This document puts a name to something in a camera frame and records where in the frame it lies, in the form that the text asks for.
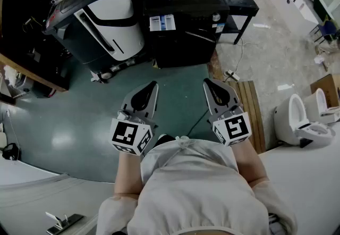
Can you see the person's right forearm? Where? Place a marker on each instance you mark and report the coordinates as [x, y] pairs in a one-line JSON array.
[[251, 162]]

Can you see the blue chair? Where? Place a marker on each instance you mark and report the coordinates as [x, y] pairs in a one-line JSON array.
[[328, 29]]

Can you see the wooden workbench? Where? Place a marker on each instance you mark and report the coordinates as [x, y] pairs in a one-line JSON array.
[[32, 74]]

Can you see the white toilet with open lid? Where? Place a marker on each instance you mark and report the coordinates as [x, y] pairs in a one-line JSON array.
[[289, 119], [317, 106]]

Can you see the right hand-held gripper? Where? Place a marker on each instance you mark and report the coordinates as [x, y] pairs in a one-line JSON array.
[[236, 127]]

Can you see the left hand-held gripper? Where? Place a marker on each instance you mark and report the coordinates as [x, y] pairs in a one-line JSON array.
[[125, 133]]

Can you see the black washing machine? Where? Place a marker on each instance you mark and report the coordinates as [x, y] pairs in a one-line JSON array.
[[183, 2]]

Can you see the white and black machine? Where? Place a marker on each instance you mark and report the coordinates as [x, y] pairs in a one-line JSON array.
[[111, 21]]

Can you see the black side table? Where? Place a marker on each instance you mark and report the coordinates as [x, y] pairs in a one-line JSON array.
[[244, 2]]

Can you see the white cabinet with faucet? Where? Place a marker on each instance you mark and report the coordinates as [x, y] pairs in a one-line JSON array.
[[292, 5]]

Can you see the person's black trousers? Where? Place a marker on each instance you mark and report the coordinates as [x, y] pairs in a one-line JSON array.
[[164, 139]]

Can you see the white paper sheet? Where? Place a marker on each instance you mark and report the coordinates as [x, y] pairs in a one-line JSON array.
[[319, 59]]

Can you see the wooden slatted board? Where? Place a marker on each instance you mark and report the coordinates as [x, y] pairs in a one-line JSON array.
[[252, 111]]

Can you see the brown cardboard box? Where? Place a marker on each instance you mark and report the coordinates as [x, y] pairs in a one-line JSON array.
[[330, 87]]

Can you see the white power strip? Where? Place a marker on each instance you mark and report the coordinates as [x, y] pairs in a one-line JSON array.
[[233, 75]]

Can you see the person's left forearm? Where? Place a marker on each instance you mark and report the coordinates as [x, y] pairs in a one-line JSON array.
[[128, 172]]

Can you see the person's white shirt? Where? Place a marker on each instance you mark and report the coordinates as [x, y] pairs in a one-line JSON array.
[[196, 188]]

